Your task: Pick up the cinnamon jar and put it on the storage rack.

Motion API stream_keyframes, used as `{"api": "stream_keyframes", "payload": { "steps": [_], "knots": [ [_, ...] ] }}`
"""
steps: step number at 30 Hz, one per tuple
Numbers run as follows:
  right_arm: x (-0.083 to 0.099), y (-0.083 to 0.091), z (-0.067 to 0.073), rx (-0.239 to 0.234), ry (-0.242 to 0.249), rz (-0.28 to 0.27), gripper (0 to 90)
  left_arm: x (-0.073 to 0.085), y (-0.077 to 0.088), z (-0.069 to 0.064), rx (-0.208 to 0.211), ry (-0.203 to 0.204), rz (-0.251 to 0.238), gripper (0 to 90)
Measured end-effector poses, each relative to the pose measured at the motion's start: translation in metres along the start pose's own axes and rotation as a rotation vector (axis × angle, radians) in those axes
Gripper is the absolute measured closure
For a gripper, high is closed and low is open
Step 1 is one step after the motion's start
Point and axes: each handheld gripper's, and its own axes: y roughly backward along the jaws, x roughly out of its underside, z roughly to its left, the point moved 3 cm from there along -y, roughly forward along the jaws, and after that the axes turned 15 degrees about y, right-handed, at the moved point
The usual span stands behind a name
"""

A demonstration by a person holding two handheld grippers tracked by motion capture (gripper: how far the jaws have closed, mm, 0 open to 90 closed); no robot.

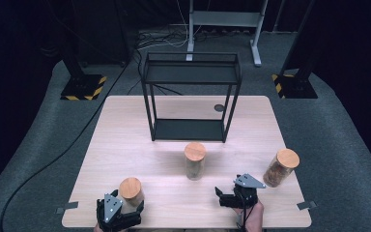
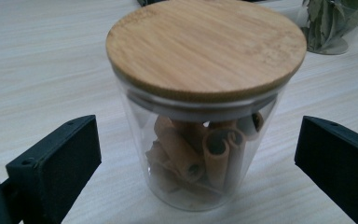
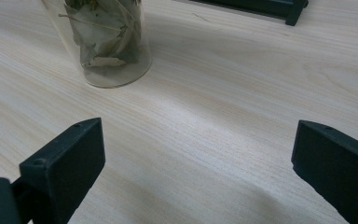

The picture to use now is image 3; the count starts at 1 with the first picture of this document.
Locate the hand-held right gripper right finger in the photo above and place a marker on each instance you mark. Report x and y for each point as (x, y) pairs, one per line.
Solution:
(338, 168)

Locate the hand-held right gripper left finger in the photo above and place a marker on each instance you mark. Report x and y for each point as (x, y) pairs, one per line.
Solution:
(65, 168)

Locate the glass jar with dried leaves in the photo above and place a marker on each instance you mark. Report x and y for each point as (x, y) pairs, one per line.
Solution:
(112, 46)

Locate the black metal shelf rack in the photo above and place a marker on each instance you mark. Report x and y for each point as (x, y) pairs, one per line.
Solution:
(261, 7)

